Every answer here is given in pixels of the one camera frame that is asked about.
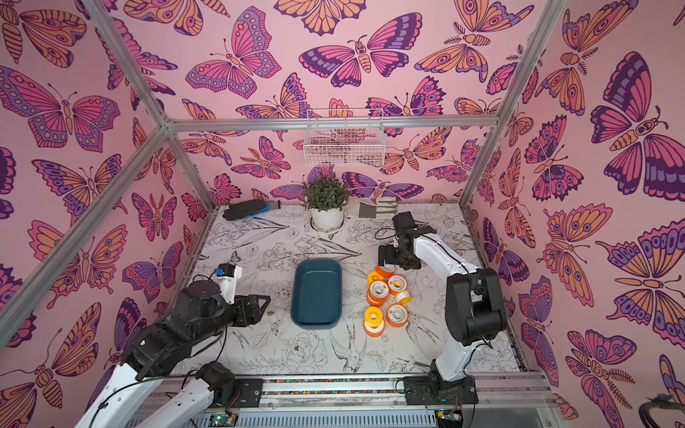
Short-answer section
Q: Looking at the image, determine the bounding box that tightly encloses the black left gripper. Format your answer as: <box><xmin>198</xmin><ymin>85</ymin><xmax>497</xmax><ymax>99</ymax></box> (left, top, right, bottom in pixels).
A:
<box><xmin>193</xmin><ymin>293</ymin><xmax>272</xmax><ymax>346</ymax></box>

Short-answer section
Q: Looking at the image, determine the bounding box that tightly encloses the orange tape roll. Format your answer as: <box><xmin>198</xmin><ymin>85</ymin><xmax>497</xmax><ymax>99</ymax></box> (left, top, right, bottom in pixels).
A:
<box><xmin>385</xmin><ymin>304</ymin><xmax>409</xmax><ymax>328</ymax></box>
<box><xmin>376</xmin><ymin>265</ymin><xmax>396</xmax><ymax>279</ymax></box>
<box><xmin>367</xmin><ymin>281</ymin><xmax>390</xmax><ymax>308</ymax></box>
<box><xmin>363</xmin><ymin>321</ymin><xmax>385</xmax><ymax>338</ymax></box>
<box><xmin>387</xmin><ymin>275</ymin><xmax>408</xmax><ymax>296</ymax></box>

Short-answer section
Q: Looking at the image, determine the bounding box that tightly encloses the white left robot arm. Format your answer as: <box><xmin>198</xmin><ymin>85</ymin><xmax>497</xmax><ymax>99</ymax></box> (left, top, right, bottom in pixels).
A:
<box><xmin>77</xmin><ymin>279</ymin><xmax>271</xmax><ymax>427</ymax></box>

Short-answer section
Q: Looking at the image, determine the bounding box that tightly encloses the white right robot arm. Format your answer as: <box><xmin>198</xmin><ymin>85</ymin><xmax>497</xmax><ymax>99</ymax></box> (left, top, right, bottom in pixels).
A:
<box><xmin>378</xmin><ymin>231</ymin><xmax>507</xmax><ymax>390</ymax></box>

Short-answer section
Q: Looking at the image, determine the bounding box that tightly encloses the yellow tape roll back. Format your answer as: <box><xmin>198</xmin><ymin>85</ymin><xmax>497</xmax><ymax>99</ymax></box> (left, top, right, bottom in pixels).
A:
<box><xmin>367</xmin><ymin>271</ymin><xmax>385</xmax><ymax>285</ymax></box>

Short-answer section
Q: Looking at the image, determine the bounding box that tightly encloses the yellow white tape roll tilted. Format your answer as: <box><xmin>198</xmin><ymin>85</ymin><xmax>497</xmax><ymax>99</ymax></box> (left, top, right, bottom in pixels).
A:
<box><xmin>394</xmin><ymin>291</ymin><xmax>413</xmax><ymax>305</ymax></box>

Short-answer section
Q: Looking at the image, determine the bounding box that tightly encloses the yellow tape roll front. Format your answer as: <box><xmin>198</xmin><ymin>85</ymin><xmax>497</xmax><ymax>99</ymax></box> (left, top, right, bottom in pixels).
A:
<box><xmin>364</xmin><ymin>306</ymin><xmax>384</xmax><ymax>328</ymax></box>

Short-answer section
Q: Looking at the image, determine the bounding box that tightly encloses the teal storage box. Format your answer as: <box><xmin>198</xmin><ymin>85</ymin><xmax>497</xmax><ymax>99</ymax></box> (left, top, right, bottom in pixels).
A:
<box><xmin>291</xmin><ymin>259</ymin><xmax>343</xmax><ymax>330</ymax></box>

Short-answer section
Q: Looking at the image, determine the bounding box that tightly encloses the orange tape roll under yellow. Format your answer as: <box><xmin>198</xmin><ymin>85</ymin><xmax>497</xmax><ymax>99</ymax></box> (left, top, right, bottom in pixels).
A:
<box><xmin>363</xmin><ymin>321</ymin><xmax>385</xmax><ymax>338</ymax></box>

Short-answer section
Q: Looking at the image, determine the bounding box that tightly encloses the white plant pot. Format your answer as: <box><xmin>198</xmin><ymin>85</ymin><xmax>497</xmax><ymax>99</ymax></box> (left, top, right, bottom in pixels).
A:
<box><xmin>310</xmin><ymin>207</ymin><xmax>345</xmax><ymax>232</ymax></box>

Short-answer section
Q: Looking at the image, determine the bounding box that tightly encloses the green potted plant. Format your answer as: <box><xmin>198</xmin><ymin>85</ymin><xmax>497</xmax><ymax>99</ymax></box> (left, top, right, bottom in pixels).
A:
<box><xmin>303</xmin><ymin>176</ymin><xmax>351</xmax><ymax>212</ymax></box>

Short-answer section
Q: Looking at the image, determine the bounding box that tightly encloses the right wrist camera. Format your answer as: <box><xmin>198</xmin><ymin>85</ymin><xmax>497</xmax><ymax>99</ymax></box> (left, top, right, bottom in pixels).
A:
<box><xmin>392</xmin><ymin>212</ymin><xmax>417</xmax><ymax>235</ymax></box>

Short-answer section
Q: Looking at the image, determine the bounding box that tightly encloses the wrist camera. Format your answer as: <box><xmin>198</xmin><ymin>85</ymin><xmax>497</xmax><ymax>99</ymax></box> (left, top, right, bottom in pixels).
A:
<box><xmin>392</xmin><ymin>212</ymin><xmax>417</xmax><ymax>235</ymax></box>
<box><xmin>215</xmin><ymin>262</ymin><xmax>237</xmax><ymax>278</ymax></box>

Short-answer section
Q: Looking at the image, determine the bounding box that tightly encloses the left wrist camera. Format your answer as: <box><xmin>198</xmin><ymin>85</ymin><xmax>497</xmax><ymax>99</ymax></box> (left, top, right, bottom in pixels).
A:
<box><xmin>215</xmin><ymin>262</ymin><xmax>237</xmax><ymax>278</ymax></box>

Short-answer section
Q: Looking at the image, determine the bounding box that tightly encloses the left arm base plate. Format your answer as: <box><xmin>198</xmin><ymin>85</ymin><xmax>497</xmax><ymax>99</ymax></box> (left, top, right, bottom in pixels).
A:
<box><xmin>212</xmin><ymin>378</ymin><xmax>264</xmax><ymax>409</ymax></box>

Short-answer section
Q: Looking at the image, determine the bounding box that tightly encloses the white wire basket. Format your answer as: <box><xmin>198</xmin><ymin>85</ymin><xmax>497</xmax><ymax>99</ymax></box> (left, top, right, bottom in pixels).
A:
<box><xmin>301</xmin><ymin>107</ymin><xmax>386</xmax><ymax>167</ymax></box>

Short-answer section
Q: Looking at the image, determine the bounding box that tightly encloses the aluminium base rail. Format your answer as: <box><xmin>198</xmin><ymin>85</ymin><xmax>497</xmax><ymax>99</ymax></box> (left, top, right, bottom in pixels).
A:
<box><xmin>124</xmin><ymin>373</ymin><xmax>565</xmax><ymax>427</ymax></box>

